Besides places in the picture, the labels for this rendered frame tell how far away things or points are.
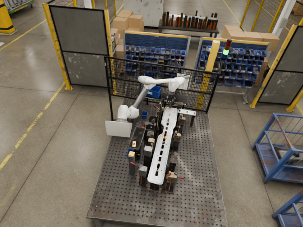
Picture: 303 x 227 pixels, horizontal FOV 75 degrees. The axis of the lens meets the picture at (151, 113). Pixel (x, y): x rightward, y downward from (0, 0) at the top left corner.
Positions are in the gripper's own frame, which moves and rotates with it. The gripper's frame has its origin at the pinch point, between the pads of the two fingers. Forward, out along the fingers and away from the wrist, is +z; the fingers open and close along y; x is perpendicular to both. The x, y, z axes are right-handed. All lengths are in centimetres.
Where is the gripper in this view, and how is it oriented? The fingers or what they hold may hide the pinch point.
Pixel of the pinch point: (170, 105)
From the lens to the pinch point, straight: 284.0
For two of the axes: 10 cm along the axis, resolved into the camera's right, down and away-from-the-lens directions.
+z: -0.4, 7.5, 6.6
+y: -9.8, -1.6, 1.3
